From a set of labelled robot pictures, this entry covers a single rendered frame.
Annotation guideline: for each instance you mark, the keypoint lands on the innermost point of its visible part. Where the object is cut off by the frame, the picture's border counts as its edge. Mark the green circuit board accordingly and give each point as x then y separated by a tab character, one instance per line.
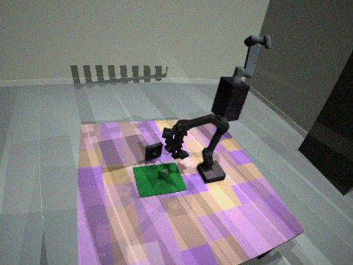
158	179

